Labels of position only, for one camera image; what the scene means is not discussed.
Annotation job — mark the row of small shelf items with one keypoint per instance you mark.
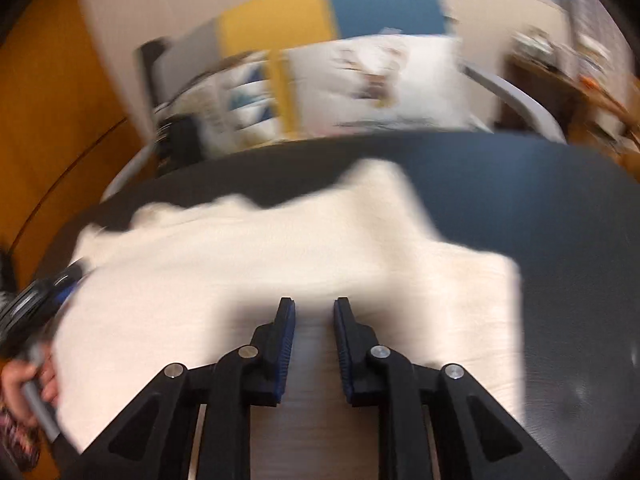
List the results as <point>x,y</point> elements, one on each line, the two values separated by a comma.
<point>550,50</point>

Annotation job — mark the orange wooden wardrobe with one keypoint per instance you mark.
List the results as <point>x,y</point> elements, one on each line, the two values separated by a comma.
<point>60,110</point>

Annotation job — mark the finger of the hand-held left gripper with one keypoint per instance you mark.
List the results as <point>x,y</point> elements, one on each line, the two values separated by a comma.
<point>70,282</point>

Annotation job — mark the white knit sweater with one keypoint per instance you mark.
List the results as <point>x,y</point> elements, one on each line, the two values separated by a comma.
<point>250,260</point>

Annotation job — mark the black handbag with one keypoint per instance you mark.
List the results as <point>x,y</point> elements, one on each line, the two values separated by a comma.
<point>182,140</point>

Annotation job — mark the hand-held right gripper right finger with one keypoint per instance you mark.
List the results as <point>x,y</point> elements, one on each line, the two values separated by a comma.
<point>342,355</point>

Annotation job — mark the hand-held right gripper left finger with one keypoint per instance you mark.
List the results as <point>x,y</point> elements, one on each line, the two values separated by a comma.
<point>285,350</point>

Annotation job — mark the person's left hand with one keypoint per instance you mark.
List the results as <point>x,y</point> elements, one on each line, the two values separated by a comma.
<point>15,380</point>

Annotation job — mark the triangle pattern pillow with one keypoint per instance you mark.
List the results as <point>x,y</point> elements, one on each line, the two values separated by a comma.
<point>245,95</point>

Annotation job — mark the grey yellow blue sofa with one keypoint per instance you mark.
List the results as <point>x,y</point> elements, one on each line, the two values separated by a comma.
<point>280,20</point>

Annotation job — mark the wooden shelf unit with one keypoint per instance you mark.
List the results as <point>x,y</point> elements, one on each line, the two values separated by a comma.
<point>540,85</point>

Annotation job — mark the deer print pillow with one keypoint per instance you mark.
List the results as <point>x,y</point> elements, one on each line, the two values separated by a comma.
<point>325,85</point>

